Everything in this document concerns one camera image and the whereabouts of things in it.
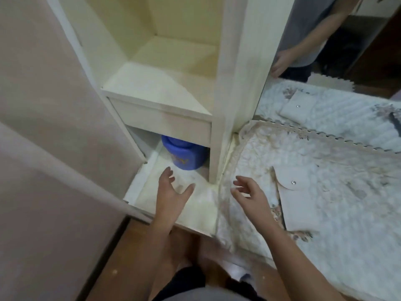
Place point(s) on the white wardrobe liner cloth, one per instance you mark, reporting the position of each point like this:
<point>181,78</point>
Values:
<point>200,211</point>

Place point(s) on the person's grey shirt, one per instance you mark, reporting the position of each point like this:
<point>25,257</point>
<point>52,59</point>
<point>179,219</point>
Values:
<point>200,296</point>

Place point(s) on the person's right hand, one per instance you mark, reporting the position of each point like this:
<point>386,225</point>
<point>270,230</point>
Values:
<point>255,203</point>

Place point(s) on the person's left forearm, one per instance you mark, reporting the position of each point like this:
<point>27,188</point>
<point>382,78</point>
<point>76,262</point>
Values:
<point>153,257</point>

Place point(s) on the person's black shorts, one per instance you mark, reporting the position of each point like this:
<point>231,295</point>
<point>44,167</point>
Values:
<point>174,280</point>

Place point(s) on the white quilted floral bedspread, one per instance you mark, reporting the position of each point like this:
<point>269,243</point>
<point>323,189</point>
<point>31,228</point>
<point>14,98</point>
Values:
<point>344,235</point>

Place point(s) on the blue plastic container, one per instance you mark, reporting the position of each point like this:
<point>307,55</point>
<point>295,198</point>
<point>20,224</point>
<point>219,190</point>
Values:
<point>184,153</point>

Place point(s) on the person's left thumb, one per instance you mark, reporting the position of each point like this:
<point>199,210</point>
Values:
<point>187,191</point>

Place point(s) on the person's left hand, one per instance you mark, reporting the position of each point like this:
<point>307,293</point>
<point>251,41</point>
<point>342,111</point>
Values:
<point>167,197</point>

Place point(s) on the person's right forearm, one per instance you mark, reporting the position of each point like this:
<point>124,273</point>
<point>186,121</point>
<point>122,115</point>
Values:
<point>297,263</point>

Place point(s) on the person's right thumb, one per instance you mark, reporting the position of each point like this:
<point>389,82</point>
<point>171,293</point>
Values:
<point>236,194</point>

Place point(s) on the pale pink wardrobe door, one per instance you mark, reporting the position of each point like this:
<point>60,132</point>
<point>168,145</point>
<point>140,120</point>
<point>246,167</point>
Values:
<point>47,90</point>

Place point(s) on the cream buttoned fabric pouch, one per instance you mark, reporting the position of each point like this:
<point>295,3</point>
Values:
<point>297,205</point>

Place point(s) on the cream wooden wardrobe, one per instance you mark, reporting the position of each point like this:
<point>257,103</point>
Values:
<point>163,120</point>

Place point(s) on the wardrobe mirror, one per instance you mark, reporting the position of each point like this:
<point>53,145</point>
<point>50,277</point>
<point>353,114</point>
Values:
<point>332,100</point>

